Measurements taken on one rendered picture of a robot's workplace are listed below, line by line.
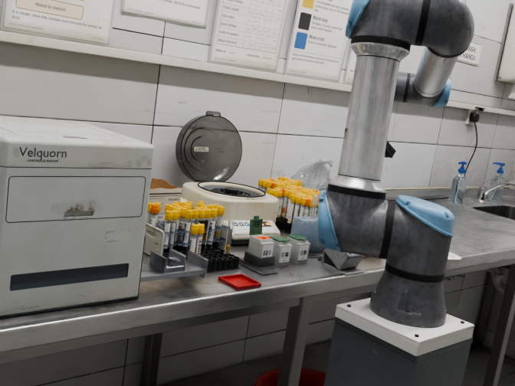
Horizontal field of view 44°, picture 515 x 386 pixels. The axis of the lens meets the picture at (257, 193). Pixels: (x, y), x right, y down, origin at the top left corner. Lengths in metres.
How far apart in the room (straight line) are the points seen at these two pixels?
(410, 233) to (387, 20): 0.40
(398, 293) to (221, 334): 1.19
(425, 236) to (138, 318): 0.56
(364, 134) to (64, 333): 0.65
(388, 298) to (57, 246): 0.62
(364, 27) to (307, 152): 1.18
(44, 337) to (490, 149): 2.79
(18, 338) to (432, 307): 0.74
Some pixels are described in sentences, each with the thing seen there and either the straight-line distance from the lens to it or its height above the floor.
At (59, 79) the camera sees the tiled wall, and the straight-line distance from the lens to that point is 1.78.
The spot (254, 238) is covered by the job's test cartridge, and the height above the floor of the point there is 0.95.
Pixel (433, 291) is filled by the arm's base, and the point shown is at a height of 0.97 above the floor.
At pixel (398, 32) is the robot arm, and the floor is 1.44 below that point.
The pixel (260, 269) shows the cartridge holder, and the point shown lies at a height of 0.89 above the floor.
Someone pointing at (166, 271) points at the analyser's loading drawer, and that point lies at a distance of 1.29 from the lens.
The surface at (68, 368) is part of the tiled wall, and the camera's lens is 2.06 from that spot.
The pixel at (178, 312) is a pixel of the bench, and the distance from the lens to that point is 1.27.
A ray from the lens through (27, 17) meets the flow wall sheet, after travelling 1.73.
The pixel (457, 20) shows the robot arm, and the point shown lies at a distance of 1.29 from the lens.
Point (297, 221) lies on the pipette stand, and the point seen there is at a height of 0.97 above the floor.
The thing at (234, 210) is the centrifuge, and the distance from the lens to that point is 1.72.
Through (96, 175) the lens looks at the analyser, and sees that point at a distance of 1.13.
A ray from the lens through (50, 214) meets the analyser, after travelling 1.11.
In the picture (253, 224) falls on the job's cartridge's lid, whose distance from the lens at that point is 1.52.
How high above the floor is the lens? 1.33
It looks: 10 degrees down
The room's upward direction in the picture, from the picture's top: 9 degrees clockwise
